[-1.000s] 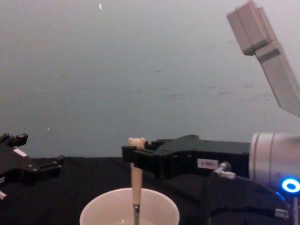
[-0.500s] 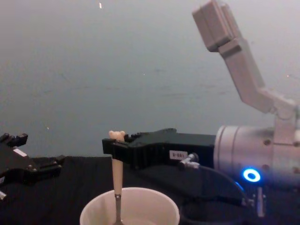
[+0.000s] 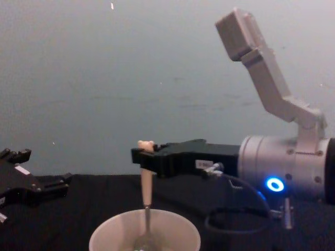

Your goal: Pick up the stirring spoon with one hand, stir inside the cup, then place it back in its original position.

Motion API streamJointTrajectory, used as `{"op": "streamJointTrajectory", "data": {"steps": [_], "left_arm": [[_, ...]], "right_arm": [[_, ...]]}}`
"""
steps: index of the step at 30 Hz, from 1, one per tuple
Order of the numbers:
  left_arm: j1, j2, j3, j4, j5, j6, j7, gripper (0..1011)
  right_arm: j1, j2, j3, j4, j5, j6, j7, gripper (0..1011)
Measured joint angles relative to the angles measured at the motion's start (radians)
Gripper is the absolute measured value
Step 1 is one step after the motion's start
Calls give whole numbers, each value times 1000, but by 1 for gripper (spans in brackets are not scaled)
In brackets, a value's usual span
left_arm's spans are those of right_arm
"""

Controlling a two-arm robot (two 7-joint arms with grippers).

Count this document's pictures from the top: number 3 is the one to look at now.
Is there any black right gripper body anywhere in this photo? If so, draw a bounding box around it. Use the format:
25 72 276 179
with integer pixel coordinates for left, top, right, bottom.
156 139 241 179

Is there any thin dark gripper cable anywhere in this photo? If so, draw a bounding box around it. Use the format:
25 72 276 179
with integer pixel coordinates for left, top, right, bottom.
203 162 295 234

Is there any cream handled steel spoon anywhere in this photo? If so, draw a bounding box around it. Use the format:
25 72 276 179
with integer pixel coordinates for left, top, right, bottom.
137 140 158 250

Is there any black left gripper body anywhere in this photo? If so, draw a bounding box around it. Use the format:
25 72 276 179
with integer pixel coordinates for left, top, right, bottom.
0 162 44 209

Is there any black table cloth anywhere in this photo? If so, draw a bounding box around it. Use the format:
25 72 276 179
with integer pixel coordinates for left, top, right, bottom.
0 173 335 251

